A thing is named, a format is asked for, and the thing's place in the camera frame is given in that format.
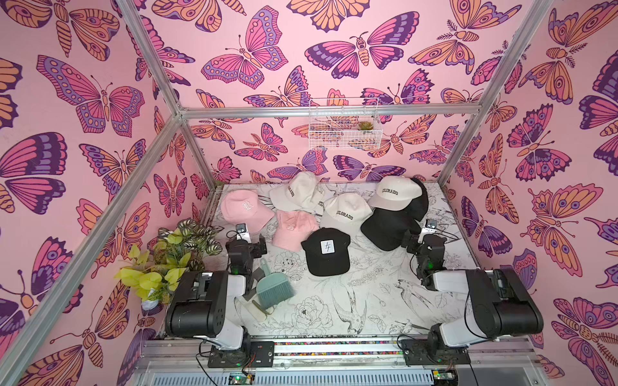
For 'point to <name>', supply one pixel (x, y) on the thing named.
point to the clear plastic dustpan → (249, 312)
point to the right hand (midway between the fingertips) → (423, 232)
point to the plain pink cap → (292, 227)
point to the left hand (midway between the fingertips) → (251, 234)
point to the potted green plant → (154, 275)
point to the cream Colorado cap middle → (344, 211)
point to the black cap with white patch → (327, 252)
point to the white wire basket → (344, 133)
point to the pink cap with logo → (244, 207)
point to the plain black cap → (389, 230)
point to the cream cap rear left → (302, 191)
